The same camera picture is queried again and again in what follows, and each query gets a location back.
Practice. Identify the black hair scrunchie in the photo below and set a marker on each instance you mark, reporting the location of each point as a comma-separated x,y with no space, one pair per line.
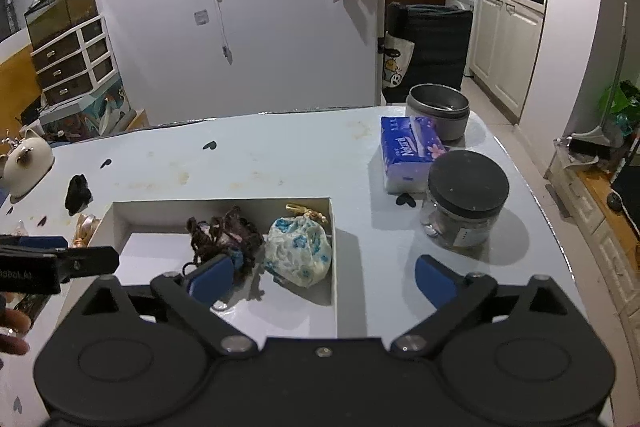
78,196

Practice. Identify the colourful printed storage box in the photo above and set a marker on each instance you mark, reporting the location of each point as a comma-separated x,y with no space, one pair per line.
85,112

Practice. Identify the glass jar with dark lid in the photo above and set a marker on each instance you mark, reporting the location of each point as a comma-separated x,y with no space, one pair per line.
467,187

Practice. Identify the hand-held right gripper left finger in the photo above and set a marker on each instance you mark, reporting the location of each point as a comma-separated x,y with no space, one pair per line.
212,279

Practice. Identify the grey metal pot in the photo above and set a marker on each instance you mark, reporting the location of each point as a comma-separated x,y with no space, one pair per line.
440,112

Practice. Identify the white cardboard box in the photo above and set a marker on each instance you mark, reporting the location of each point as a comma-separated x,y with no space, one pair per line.
155,252

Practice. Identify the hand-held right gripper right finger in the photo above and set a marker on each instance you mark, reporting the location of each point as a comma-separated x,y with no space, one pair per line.
436,282

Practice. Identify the white ceramic teapot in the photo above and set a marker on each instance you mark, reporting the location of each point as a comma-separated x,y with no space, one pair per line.
25,162

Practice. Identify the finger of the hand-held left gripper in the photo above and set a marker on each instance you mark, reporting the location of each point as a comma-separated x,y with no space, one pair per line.
92,259

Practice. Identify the green plastic bag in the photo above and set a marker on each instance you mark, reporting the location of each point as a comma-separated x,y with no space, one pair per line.
622,102

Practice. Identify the glass fish tank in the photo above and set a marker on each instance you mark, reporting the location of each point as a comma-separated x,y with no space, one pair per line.
62,14

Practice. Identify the person's left hand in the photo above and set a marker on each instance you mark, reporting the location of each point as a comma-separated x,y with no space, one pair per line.
11,322

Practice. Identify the white drawer cabinet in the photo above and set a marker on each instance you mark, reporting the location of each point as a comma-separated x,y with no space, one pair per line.
75,57

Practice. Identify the white blue floral scrunchie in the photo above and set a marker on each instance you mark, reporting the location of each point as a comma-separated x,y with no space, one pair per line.
300,252

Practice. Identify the white washing machine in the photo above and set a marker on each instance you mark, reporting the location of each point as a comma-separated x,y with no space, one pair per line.
460,7

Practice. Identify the white cartoon tote bag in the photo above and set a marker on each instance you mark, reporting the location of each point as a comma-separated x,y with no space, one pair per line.
396,62

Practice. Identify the brown hair scrunchie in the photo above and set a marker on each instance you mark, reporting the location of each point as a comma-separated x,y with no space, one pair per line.
220,232

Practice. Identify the pink satin scrunchie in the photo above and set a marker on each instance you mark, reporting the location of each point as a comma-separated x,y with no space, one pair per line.
87,229

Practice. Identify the purple tissue pack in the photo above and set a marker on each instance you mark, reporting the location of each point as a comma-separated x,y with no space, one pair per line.
407,152

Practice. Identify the gold hair clip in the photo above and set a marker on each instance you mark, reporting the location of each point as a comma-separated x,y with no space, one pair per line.
306,212

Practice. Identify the white kitchen cabinet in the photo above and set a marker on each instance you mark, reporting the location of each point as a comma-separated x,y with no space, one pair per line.
505,52

